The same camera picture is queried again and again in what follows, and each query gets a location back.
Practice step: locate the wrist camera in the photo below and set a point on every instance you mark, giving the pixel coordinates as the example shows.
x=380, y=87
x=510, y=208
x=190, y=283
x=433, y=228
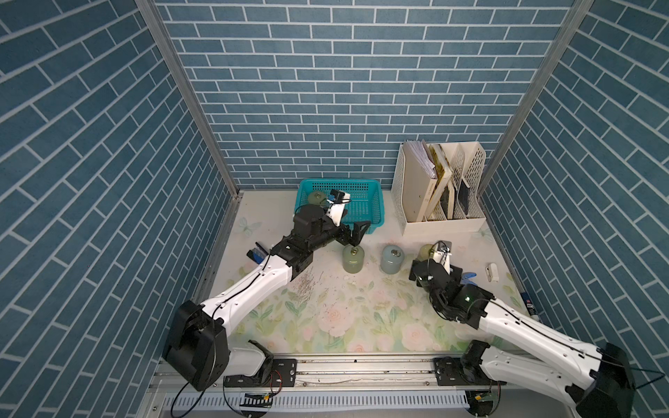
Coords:
x=441, y=253
x=338, y=205

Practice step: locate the papers in organizer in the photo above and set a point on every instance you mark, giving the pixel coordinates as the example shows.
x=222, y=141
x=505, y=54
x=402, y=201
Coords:
x=416, y=154

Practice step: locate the blue plastic clip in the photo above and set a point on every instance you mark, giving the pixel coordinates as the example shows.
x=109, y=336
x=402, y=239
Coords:
x=468, y=277

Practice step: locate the yellow tea canister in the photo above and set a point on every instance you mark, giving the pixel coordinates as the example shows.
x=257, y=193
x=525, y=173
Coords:
x=426, y=252

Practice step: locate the teal plastic basket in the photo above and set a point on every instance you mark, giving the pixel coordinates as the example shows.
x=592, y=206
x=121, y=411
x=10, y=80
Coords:
x=366, y=198

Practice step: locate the white small device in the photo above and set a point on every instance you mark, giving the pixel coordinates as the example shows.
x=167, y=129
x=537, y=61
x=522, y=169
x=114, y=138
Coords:
x=492, y=272

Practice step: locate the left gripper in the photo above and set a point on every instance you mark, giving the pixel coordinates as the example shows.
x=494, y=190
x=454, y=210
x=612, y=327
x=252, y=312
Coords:
x=352, y=237

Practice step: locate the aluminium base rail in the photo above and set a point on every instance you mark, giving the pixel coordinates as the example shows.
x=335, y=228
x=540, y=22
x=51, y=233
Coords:
x=305, y=385

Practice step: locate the floral table mat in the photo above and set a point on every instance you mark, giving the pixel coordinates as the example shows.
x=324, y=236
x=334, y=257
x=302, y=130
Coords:
x=327, y=310

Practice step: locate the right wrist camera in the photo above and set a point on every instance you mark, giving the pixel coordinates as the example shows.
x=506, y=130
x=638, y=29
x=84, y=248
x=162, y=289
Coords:
x=441, y=253

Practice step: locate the dark marker pen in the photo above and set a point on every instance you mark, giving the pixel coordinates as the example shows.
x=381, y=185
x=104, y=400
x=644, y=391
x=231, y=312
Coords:
x=530, y=307

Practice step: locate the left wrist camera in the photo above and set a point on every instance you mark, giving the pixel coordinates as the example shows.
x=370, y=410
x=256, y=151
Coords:
x=338, y=205

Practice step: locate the blue-grey tea canister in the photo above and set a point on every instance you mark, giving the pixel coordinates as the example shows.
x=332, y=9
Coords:
x=392, y=259

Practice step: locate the green tea canister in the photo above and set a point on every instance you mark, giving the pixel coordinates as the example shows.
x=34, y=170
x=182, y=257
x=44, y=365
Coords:
x=317, y=198
x=353, y=259

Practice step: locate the yellow book in organizer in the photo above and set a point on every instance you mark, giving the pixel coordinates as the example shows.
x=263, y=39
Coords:
x=444, y=173

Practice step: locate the white desktop file organizer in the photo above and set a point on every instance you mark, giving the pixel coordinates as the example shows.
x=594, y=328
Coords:
x=459, y=210

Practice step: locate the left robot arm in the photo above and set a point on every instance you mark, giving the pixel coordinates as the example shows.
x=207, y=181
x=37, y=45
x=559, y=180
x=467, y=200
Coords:
x=197, y=343

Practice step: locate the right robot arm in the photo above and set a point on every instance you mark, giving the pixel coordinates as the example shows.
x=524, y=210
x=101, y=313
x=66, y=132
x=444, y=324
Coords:
x=593, y=381

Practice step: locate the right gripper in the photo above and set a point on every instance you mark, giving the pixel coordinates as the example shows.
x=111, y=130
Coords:
x=414, y=263

